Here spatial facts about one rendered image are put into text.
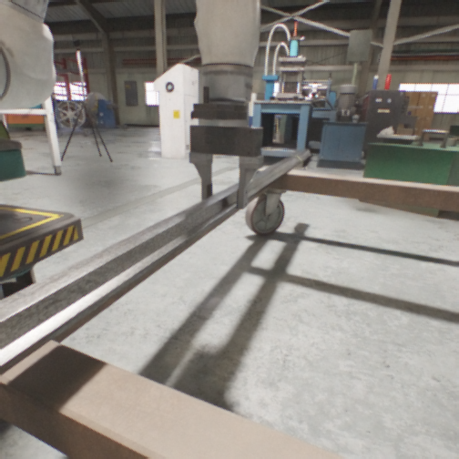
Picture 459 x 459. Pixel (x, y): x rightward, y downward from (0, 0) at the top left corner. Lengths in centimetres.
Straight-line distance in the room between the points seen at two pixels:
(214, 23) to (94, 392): 51
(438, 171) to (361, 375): 158
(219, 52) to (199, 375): 63
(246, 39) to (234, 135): 15
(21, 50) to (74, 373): 67
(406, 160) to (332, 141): 169
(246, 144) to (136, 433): 44
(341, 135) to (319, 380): 326
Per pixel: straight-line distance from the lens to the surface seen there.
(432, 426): 77
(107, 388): 32
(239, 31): 55
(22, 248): 61
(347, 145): 378
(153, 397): 30
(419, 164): 218
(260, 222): 140
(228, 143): 56
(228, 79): 54
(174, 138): 416
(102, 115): 1292
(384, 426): 72
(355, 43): 682
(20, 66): 83
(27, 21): 85
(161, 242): 39
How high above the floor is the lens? 53
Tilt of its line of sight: 20 degrees down
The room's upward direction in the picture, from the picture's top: 2 degrees clockwise
